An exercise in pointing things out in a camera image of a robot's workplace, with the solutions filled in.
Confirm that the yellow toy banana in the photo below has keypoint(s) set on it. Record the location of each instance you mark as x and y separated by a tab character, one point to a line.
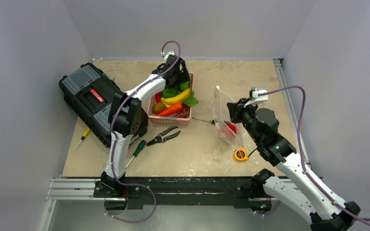
176	99

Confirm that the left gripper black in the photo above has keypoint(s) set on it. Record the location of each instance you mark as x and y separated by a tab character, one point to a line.
183	76

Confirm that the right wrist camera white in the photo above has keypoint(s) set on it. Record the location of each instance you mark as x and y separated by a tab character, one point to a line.
257	96

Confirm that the pink plastic basket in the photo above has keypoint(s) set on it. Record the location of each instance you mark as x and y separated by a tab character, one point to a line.
181	118

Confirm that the red toy apple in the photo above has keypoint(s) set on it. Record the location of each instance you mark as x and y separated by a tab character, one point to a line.
228	130

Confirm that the aluminium frame rail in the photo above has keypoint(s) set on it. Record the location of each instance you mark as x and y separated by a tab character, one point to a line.
289	105

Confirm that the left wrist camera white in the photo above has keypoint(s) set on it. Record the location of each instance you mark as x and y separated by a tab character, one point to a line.
166	55

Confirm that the small yellow screwdriver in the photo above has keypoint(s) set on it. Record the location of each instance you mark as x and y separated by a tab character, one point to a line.
84	136

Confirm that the orange toy carrot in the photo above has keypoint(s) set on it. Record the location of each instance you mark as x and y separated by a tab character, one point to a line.
174	108

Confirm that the brown toy kiwi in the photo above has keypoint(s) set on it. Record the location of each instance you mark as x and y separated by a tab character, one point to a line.
158	108

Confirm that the black yellow screwdriver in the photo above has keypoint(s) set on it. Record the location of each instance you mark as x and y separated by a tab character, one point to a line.
205	120

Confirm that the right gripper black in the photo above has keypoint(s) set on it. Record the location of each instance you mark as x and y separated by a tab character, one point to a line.
236	110

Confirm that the green handled screwdriver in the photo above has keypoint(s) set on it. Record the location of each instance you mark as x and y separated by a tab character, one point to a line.
138	149

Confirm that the green toy leaf vegetable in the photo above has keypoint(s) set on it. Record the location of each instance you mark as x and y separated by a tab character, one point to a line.
191	100

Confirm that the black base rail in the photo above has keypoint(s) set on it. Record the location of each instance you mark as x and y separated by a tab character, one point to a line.
135	192

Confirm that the orange tape measure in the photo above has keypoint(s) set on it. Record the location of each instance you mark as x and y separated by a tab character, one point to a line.
242	155

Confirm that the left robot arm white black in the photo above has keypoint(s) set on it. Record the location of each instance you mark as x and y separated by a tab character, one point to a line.
111	183

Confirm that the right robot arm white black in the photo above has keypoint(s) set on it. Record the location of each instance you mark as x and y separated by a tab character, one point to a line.
306	194

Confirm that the black tool box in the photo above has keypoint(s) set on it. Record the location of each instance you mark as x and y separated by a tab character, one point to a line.
95	98

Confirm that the clear zip top bag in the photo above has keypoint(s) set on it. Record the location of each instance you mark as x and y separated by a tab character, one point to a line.
221	116

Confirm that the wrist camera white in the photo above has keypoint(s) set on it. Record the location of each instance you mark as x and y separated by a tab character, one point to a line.
166	55
257	96

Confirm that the black pliers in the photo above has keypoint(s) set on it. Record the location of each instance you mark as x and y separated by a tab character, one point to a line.
164	136

